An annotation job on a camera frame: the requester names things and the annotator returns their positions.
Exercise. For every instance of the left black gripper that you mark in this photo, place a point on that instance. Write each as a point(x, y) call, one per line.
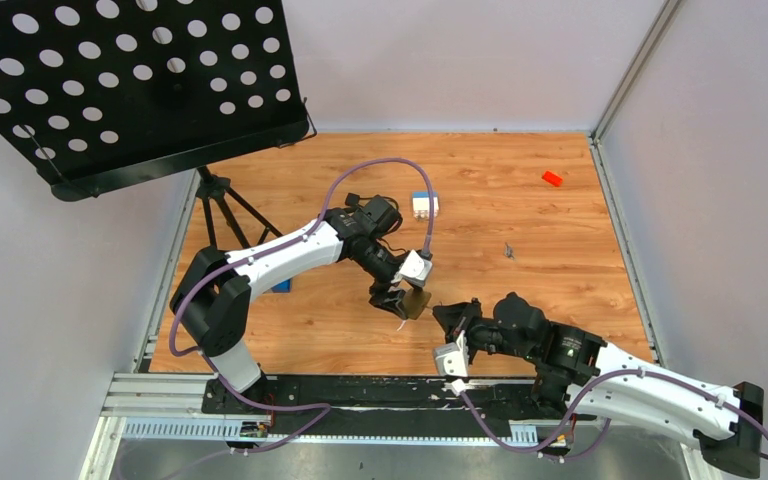
point(386, 302)

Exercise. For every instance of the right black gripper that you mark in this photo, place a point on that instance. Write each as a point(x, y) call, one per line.
point(456, 318)

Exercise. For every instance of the brass padlock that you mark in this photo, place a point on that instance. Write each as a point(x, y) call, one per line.
point(414, 302)

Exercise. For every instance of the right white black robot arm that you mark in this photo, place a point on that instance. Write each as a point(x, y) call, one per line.
point(580, 373)

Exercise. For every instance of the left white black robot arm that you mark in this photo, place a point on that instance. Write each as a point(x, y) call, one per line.
point(212, 302)

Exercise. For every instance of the white blue toy block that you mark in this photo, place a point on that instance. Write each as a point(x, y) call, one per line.
point(424, 205)

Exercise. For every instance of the blue small block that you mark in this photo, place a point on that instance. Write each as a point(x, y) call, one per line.
point(282, 287)

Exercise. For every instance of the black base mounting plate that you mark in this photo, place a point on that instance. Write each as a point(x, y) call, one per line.
point(350, 405)

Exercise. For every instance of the red small block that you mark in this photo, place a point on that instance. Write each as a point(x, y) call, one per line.
point(552, 178)

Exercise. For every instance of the black tripod stand legs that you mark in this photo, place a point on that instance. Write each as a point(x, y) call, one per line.
point(213, 190)

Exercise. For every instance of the black perforated music stand desk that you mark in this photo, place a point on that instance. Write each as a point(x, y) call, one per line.
point(102, 95)

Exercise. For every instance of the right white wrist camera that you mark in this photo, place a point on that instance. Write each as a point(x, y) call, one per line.
point(452, 359)

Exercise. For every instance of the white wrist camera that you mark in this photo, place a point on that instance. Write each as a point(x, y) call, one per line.
point(414, 269)
point(452, 359)

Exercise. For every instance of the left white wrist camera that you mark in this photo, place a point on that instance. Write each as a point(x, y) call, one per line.
point(414, 269)

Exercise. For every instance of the aluminium frame rails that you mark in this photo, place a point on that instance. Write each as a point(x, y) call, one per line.
point(497, 393)

